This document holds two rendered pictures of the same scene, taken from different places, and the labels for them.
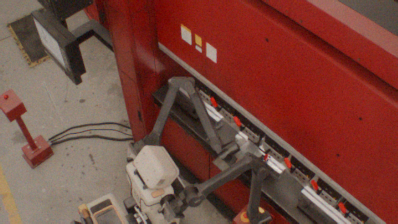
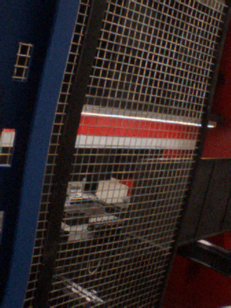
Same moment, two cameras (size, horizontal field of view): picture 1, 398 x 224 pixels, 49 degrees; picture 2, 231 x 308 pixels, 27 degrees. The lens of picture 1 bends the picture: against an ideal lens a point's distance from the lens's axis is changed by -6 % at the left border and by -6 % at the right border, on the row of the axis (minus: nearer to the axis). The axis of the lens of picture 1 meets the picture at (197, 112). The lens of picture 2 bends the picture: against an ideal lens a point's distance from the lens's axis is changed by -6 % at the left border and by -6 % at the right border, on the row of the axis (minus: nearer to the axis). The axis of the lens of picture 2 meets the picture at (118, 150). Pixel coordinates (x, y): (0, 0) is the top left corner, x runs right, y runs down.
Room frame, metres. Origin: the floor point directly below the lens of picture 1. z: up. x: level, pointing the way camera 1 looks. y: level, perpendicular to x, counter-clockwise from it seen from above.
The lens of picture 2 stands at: (1.28, -2.77, 1.66)
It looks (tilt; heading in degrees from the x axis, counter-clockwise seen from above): 9 degrees down; 81
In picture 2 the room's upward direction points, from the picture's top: 12 degrees clockwise
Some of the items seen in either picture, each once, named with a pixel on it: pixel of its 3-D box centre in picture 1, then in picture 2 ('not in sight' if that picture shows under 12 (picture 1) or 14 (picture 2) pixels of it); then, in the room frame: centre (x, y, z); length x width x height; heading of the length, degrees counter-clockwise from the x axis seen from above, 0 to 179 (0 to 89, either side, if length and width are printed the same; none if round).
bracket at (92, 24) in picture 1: (95, 42); not in sight; (2.37, 0.71, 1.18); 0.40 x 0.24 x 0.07; 41
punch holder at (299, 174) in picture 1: (303, 166); not in sight; (1.29, -0.60, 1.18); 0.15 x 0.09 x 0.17; 41
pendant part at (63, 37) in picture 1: (60, 45); not in sight; (2.11, 0.87, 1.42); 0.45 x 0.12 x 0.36; 40
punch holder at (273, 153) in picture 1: (277, 145); (69, 162); (1.44, -0.47, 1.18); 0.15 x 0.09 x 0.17; 41
